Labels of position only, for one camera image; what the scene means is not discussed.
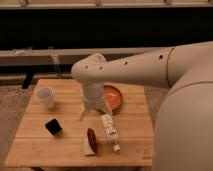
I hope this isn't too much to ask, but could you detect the wooden table board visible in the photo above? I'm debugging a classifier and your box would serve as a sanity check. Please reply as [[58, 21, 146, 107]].
[[5, 79, 153, 167]]

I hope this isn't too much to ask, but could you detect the orange plate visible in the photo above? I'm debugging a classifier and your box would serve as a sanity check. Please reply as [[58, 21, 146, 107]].
[[104, 85, 123, 111]]

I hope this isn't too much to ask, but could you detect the white paper cup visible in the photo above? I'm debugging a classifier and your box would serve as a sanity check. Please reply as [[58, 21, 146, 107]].
[[35, 87, 55, 109]]

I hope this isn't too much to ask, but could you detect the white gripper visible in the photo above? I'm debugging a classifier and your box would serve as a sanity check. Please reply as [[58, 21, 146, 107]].
[[79, 82, 113, 122]]

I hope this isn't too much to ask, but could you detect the white plastic bottle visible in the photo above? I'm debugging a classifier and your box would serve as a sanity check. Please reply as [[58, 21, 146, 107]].
[[101, 114, 120, 152]]

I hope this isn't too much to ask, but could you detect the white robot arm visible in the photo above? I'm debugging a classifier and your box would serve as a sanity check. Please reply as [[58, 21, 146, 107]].
[[71, 41, 213, 171]]

